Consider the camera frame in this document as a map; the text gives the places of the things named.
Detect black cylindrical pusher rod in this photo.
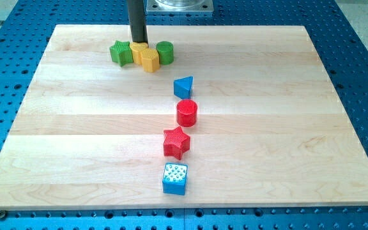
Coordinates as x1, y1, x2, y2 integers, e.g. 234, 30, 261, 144
126, 0, 148, 43

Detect green star block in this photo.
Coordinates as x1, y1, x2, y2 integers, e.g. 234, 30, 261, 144
109, 40, 134, 67

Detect yellow hexagon block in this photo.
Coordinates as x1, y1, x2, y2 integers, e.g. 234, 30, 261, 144
141, 48, 160, 73

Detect light wooden board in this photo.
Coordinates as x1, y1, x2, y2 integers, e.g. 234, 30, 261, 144
0, 25, 368, 210

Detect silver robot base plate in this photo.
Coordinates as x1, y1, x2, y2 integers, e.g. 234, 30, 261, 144
146, 0, 214, 13

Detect red cylinder block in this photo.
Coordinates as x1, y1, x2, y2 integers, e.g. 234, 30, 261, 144
176, 99, 198, 127

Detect red star block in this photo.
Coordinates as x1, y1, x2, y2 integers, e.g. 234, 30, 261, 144
163, 126, 190, 160

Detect blue perforated metal table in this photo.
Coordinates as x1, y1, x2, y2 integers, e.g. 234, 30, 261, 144
0, 1, 368, 229

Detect blue triangle block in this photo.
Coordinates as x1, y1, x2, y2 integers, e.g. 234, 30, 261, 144
173, 76, 193, 99

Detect green cylinder block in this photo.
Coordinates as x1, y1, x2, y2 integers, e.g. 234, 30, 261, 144
156, 41, 174, 65

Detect yellow heart block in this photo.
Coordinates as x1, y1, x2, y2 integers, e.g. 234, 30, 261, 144
130, 42, 148, 65

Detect blue cube block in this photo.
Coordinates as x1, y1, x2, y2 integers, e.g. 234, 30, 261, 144
162, 162, 188, 196

